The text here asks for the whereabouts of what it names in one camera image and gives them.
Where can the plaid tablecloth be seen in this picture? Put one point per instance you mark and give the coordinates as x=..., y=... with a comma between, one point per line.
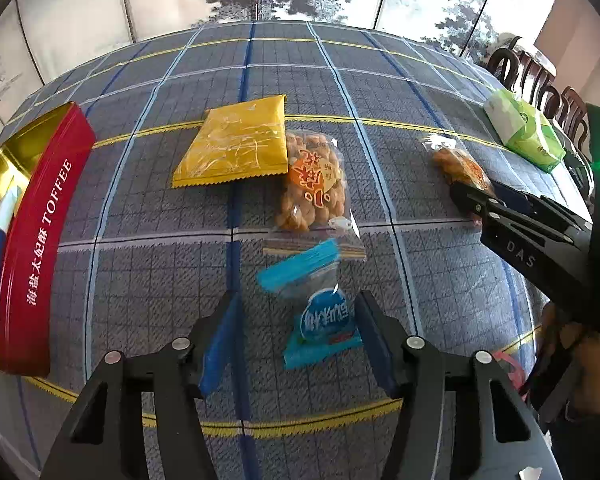
x=405, y=270

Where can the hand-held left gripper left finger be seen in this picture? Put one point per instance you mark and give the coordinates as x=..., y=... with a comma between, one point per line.
x=220, y=350

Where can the red tin box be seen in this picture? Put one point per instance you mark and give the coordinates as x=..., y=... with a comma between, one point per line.
x=35, y=260

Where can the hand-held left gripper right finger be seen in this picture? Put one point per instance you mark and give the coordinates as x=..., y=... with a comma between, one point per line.
x=375, y=345

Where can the pink plastic object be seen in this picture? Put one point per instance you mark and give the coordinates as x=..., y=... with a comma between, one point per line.
x=510, y=365

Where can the green tissue pack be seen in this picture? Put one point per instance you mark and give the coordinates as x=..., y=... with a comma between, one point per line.
x=525, y=130

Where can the large clear fried snack bag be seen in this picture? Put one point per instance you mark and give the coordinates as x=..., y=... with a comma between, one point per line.
x=310, y=180

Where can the dark wooden chair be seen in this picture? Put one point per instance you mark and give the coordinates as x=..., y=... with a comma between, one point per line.
x=575, y=110
x=530, y=75

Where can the small clear fried snack bag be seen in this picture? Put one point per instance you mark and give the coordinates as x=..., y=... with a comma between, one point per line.
x=460, y=165

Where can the yellow snack packet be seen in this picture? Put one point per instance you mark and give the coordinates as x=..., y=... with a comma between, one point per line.
x=230, y=145

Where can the light blue snack packet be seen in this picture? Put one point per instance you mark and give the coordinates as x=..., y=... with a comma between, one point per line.
x=325, y=320

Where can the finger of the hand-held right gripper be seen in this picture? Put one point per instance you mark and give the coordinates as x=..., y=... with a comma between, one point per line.
x=515, y=197
x=480, y=205

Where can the painted folding screen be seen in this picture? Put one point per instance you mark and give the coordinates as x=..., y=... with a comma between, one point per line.
x=80, y=10

